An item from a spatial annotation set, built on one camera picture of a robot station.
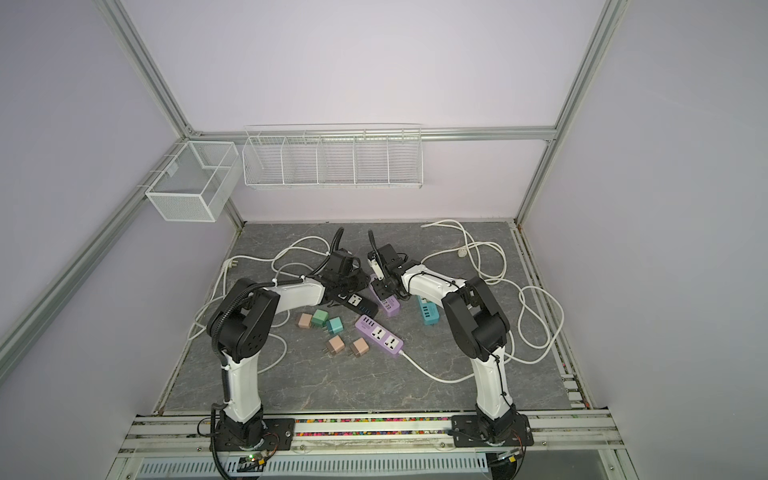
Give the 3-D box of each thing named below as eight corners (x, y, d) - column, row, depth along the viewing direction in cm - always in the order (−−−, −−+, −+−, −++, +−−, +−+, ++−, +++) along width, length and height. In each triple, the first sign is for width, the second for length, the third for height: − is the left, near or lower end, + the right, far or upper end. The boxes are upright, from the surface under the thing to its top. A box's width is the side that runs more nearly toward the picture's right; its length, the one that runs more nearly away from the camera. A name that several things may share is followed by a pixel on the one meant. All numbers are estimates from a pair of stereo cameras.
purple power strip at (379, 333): (354, 328, 94) (353, 324, 91) (364, 315, 96) (363, 311, 94) (396, 356, 88) (396, 353, 86) (406, 342, 90) (406, 339, 88)
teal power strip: (424, 325, 95) (425, 321, 92) (418, 301, 100) (419, 296, 97) (439, 323, 95) (441, 318, 92) (433, 299, 101) (434, 294, 98)
